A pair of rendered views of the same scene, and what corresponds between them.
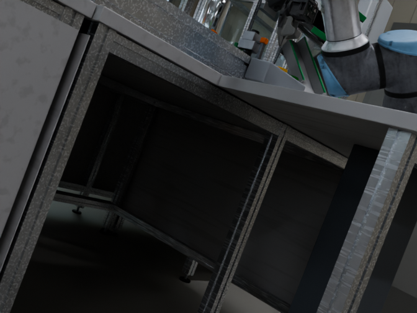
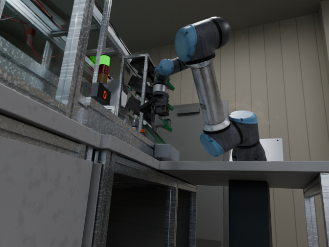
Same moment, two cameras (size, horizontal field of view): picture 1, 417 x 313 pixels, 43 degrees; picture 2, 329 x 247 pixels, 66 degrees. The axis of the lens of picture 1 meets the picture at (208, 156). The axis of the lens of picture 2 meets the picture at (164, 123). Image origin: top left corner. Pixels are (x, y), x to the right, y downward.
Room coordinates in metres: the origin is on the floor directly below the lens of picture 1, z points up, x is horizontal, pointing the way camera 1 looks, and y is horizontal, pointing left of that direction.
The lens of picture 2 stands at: (0.48, 0.40, 0.74)
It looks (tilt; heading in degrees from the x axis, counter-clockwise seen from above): 16 degrees up; 336
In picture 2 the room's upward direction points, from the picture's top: 4 degrees clockwise
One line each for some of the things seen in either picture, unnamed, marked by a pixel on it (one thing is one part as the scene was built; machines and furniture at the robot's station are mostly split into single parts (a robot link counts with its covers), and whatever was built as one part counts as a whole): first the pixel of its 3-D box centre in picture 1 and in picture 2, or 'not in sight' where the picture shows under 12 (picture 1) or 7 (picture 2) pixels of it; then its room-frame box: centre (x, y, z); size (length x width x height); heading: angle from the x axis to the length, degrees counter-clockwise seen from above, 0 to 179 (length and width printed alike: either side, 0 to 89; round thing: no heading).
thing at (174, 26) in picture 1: (220, 59); (141, 150); (1.42, 0.06, 0.91); 0.89 x 0.06 x 0.11; 140
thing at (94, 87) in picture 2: not in sight; (102, 78); (1.66, 0.22, 1.29); 0.12 x 0.05 x 0.25; 140
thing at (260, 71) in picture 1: (276, 81); (167, 154); (1.53, -0.11, 0.93); 0.21 x 0.07 x 0.06; 140
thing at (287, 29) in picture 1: (286, 30); (157, 122); (1.64, -0.09, 1.11); 0.06 x 0.03 x 0.09; 50
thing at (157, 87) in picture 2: not in sight; (159, 91); (1.65, -0.10, 1.29); 0.08 x 0.08 x 0.05
